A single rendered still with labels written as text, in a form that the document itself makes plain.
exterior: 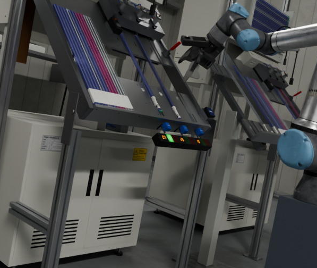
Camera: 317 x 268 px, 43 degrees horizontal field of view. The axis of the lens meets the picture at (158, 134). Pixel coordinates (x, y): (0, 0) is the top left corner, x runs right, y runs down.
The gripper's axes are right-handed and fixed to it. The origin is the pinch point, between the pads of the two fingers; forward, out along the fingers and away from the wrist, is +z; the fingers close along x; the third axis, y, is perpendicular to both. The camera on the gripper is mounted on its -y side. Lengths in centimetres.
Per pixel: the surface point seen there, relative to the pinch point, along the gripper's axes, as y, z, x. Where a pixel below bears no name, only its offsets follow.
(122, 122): -18.7, 16.4, -28.4
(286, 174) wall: 286, 107, 171
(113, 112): -25.2, 12.5, -31.9
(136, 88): -13.9, 12.0, -8.6
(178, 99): 9.7, 12.2, 1.9
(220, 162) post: 54, 31, 2
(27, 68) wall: -6, 212, 284
